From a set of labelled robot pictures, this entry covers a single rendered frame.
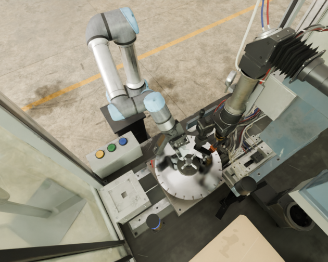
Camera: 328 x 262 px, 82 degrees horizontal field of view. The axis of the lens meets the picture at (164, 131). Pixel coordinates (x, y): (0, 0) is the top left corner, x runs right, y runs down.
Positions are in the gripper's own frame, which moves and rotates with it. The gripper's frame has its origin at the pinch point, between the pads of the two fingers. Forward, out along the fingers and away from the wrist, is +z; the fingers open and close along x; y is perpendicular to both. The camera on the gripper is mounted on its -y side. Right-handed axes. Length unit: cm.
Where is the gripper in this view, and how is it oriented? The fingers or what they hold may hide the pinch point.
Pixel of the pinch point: (180, 158)
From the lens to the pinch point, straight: 92.2
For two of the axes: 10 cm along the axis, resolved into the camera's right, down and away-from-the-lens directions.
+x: -3.2, -4.6, 8.3
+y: 8.5, -5.2, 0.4
